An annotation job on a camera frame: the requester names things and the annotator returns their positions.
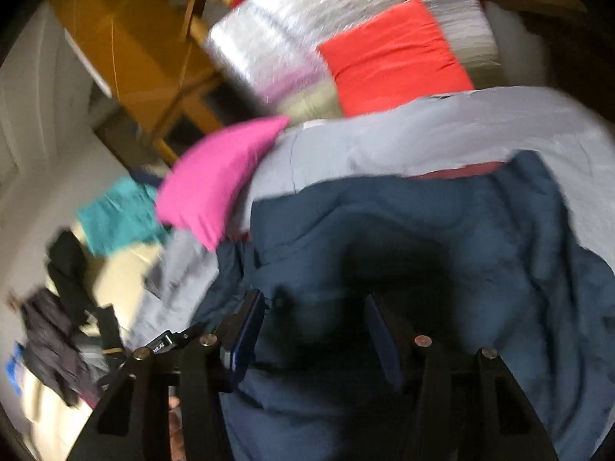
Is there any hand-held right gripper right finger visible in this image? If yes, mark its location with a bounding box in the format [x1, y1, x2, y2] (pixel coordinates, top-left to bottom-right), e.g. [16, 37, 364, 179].
[364, 292, 559, 461]

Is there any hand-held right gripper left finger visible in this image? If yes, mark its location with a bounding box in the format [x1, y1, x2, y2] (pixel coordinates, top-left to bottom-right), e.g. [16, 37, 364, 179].
[71, 289, 266, 461]

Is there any navy blue padded jacket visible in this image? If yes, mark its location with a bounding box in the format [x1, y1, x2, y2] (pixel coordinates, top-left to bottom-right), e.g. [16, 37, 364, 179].
[191, 150, 615, 461]

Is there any cream sofa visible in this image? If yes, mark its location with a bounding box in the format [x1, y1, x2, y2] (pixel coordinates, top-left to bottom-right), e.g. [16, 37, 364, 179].
[19, 221, 169, 423]

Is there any black garment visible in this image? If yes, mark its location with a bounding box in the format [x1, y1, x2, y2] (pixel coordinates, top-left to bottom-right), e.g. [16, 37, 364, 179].
[45, 229, 126, 353]

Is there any dark grey jacket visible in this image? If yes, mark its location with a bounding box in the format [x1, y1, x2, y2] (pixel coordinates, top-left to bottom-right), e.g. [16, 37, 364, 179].
[19, 287, 104, 408]

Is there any teal cloth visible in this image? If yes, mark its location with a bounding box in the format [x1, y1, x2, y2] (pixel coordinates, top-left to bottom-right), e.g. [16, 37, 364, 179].
[76, 177, 173, 257]

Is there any pink pillow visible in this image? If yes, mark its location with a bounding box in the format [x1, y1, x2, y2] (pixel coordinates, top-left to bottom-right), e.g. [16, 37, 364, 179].
[155, 114, 292, 252]

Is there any grey bed sheet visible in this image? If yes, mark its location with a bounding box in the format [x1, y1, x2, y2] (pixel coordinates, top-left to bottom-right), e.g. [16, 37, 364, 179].
[130, 85, 615, 347]

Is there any red pillow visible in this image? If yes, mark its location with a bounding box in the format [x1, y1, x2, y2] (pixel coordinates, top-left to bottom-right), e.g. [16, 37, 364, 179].
[317, 0, 475, 117]

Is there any yellow wooden cabinet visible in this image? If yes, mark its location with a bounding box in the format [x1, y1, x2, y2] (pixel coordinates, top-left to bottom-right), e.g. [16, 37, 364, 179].
[48, 0, 231, 169]

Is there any silver foil insulation roll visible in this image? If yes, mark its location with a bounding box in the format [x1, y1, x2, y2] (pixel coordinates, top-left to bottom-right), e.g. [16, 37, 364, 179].
[201, 0, 500, 121]

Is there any wooden stair railing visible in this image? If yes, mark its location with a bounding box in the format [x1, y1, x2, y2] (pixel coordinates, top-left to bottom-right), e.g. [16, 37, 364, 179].
[180, 0, 236, 46]

